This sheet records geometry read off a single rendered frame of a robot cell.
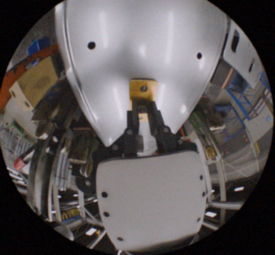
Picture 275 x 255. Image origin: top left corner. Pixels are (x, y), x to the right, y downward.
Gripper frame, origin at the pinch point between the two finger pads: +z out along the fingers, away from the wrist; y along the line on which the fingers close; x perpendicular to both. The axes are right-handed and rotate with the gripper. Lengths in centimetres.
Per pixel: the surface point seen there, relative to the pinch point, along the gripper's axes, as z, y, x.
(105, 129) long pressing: 3.3, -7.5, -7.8
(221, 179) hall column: -211, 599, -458
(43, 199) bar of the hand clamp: -13.3, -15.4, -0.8
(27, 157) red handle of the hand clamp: -7.6, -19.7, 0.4
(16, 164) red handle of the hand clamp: -10.5, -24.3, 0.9
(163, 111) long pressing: 3.3, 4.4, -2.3
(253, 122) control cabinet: 29, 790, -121
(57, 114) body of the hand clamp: 0.4, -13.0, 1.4
